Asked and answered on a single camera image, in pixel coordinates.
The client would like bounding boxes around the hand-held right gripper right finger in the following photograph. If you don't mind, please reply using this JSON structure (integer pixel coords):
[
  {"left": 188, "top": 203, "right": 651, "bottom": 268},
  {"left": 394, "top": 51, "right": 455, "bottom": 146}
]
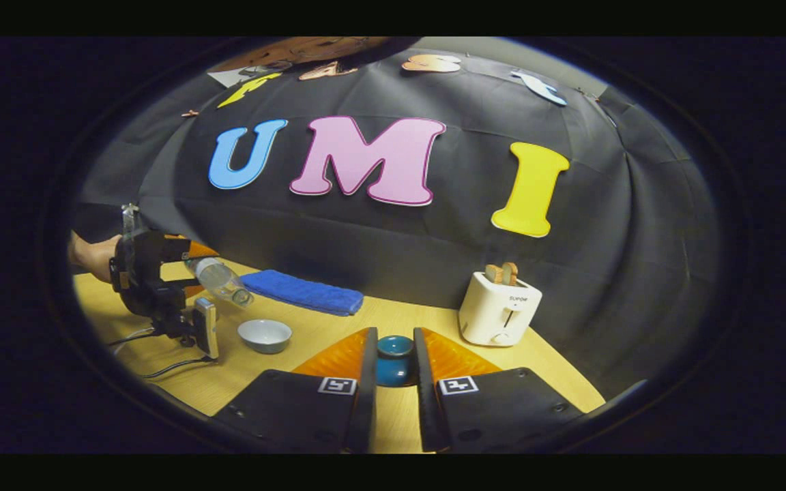
[{"left": 413, "top": 327, "right": 585, "bottom": 454}]

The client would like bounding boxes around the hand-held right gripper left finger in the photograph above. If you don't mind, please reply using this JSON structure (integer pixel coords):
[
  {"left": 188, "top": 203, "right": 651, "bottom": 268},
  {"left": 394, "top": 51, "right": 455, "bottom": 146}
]
[{"left": 212, "top": 327, "right": 379, "bottom": 454}]

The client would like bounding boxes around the clear water bottle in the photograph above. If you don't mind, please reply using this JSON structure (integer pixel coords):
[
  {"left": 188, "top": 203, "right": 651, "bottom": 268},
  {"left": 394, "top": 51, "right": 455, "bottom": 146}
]
[{"left": 185, "top": 256, "right": 254, "bottom": 308}]

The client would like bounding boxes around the dark teal teacup lid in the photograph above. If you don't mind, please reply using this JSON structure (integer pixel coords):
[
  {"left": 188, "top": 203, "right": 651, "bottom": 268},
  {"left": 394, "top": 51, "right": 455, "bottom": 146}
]
[{"left": 375, "top": 335, "right": 418, "bottom": 387}]

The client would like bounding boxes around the pale teacup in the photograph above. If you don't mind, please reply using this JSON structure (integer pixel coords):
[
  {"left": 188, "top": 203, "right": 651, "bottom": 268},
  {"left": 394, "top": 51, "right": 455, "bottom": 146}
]
[{"left": 237, "top": 319, "right": 293, "bottom": 354}]

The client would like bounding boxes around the white toaster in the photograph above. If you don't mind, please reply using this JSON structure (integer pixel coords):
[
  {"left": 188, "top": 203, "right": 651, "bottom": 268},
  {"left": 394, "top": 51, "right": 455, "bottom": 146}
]
[{"left": 459, "top": 271, "right": 542, "bottom": 347}]

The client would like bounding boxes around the blue towel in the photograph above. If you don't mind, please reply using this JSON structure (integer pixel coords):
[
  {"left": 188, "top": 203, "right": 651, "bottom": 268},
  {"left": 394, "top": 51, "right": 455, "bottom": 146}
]
[{"left": 239, "top": 269, "right": 364, "bottom": 316}]

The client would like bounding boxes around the black backdrop cloth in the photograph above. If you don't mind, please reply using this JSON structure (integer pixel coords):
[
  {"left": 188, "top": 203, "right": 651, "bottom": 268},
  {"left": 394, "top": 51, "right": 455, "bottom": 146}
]
[{"left": 72, "top": 48, "right": 721, "bottom": 400}]

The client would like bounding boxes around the brown patterned object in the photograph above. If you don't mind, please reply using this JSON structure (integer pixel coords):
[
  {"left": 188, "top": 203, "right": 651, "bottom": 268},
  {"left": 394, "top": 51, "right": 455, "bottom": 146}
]
[{"left": 209, "top": 38, "right": 421, "bottom": 77}]

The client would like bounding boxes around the grey cable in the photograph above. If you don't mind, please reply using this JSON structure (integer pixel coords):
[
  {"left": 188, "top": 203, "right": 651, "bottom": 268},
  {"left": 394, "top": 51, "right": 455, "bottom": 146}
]
[{"left": 105, "top": 326, "right": 159, "bottom": 355}]

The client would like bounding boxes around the black cable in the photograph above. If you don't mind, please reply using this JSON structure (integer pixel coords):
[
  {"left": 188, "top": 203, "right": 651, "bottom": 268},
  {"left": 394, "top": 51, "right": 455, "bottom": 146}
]
[{"left": 139, "top": 355, "right": 220, "bottom": 380}]

